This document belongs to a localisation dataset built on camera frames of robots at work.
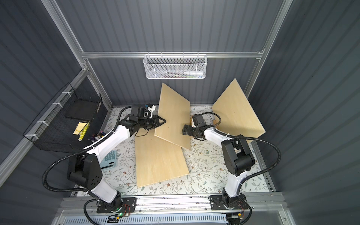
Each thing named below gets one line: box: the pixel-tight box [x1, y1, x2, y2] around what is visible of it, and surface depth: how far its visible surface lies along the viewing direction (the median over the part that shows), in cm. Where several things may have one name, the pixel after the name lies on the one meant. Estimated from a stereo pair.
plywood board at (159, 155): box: [135, 109, 192, 188], surface depth 86 cm
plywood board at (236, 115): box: [211, 78, 266, 138], surface depth 84 cm
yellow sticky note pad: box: [72, 121, 88, 135], surface depth 76 cm
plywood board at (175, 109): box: [154, 82, 191, 150], surface depth 96 cm
